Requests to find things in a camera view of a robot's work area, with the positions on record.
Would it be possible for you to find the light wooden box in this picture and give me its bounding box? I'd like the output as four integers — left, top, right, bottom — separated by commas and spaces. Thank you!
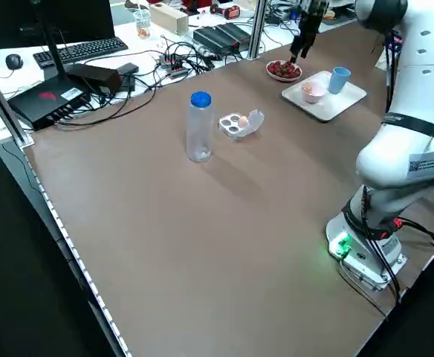
148, 3, 190, 36

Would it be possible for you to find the white rectangular tray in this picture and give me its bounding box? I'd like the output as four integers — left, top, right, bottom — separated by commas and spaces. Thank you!
280, 69, 368, 123

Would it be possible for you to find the aluminium profile post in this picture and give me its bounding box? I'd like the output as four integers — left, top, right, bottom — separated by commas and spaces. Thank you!
247, 0, 269, 60

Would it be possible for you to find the usb hub with plugs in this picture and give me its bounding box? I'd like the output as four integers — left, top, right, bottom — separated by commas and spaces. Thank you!
159, 54, 189, 79

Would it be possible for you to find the black computer box red logo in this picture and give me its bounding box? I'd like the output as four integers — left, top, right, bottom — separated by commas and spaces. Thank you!
7, 76, 94, 132

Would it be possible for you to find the black power brick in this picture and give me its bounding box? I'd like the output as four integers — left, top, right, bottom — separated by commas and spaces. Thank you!
65, 62, 123, 94

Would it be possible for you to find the blue plastic cup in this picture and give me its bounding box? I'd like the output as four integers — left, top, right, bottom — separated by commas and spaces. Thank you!
328, 66, 352, 95

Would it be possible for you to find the aluminium frame rail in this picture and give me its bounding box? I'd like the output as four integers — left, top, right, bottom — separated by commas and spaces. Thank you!
0, 57, 35, 149

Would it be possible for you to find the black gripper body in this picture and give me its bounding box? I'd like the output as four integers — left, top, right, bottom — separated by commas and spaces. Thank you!
298, 0, 330, 36

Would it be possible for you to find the white plate with strawberries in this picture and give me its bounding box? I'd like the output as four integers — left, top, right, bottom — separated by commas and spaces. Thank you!
265, 59, 303, 83

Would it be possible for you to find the black ribbed power supply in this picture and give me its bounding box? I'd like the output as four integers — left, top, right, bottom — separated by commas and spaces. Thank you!
215, 22, 253, 45
192, 25, 239, 52

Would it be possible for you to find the clear bottle with blue cap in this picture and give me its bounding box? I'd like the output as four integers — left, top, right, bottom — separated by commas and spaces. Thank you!
185, 91, 216, 163

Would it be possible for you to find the white egg holder clear lid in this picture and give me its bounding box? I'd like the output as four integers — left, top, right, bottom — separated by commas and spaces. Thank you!
218, 109, 266, 141

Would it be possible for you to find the black keyboard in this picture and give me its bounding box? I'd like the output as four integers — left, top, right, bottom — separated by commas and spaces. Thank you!
32, 36, 129, 68

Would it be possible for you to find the clear plastic drinking cup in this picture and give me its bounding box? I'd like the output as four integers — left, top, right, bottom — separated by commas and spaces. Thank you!
132, 10, 152, 39

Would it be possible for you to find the black monitor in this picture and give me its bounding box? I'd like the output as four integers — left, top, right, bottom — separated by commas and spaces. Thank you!
0, 0, 117, 51

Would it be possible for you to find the pink plastic bowl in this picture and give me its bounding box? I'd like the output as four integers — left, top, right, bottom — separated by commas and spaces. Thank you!
300, 80, 328, 104

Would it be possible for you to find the red black hand tool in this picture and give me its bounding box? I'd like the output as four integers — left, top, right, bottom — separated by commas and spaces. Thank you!
210, 4, 242, 20

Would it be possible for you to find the black computer mouse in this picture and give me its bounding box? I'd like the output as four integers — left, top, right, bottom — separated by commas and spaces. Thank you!
4, 53, 24, 71

